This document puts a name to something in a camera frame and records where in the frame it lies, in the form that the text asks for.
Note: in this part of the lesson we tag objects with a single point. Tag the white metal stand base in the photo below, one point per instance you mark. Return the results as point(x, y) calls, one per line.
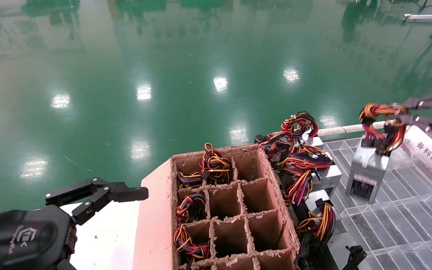
point(422, 17)

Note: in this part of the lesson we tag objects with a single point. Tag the white padded rail pipe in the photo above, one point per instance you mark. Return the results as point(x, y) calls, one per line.
point(343, 130)

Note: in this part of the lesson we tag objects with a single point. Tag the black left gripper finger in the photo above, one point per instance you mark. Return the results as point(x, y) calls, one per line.
point(133, 194)

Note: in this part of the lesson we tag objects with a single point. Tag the clear crumpled plastic bag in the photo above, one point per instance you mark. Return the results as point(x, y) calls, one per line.
point(403, 157)

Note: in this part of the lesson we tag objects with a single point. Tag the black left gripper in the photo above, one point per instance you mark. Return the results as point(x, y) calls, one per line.
point(13, 242)

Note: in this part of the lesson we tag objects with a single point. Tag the white sign with Chinese text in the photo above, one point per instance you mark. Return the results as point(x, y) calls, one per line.
point(426, 153)

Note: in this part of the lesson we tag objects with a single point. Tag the brown divided cardboard box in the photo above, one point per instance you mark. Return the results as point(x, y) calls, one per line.
point(156, 225)

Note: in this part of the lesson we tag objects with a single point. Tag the clear acrylic divided tray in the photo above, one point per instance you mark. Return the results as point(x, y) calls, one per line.
point(407, 225)

